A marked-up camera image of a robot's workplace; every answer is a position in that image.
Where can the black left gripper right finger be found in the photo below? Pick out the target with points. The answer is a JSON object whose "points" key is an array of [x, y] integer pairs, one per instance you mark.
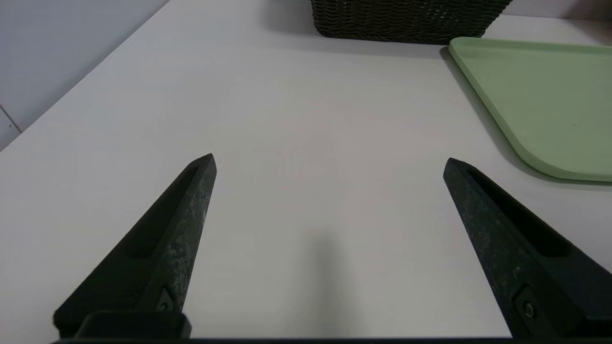
{"points": [[526, 258]]}

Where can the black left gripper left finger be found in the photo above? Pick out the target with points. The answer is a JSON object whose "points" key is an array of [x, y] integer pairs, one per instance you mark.
{"points": [[158, 258]]}

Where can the dark brown wicker basket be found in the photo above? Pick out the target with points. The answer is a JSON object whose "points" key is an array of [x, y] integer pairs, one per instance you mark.
{"points": [[406, 21]]}

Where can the light green plastic tray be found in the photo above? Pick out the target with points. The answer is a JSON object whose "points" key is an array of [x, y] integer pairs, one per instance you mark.
{"points": [[550, 95]]}

